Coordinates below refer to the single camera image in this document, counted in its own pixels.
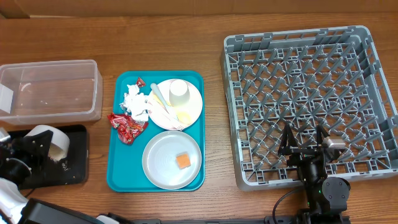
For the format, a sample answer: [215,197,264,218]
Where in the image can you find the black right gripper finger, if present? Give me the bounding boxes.
[316,124,330,146]
[278,124,298,156]

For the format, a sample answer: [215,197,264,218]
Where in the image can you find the orange food cube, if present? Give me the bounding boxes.
[176,152,191,169]

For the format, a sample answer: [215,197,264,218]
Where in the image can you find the large red snack wrapper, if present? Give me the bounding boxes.
[107,113,148,145]

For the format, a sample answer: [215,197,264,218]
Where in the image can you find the white paper cup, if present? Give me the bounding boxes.
[169,79,190,106]

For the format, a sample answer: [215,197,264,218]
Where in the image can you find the white napkin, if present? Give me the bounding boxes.
[119,84,149,122]

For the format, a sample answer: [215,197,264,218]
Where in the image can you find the grey shallow bowl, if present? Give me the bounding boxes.
[142,131,203,190]

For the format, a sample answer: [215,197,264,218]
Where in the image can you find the white deep bowl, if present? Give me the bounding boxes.
[26,124,70,162]

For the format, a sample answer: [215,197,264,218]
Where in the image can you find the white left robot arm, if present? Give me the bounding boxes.
[1,125,163,224]

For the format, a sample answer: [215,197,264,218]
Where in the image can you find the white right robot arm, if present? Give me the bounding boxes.
[278,124,351,223]

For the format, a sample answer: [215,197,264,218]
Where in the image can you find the black food waste tray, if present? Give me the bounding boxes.
[9,125,89,190]

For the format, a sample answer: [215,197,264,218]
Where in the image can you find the grey plastic dishwasher rack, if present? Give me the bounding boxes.
[221,26,397,191]

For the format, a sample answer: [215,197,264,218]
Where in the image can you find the clear plastic waste bin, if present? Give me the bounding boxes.
[1,60,103,125]

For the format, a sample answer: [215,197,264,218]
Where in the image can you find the yellow plastic spoon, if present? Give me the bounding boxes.
[166,101,193,124]

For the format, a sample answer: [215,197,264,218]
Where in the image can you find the pink plastic fork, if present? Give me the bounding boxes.
[147,100,186,131]

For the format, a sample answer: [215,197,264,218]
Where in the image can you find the pink round plate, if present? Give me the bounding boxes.
[147,79,203,128]

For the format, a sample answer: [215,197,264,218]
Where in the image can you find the teal plastic serving tray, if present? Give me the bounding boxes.
[107,70,205,192]

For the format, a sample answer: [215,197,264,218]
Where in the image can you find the small red candy wrapper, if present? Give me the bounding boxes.
[136,77,146,88]

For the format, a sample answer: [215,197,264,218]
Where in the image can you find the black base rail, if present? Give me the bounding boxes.
[130,215,299,224]

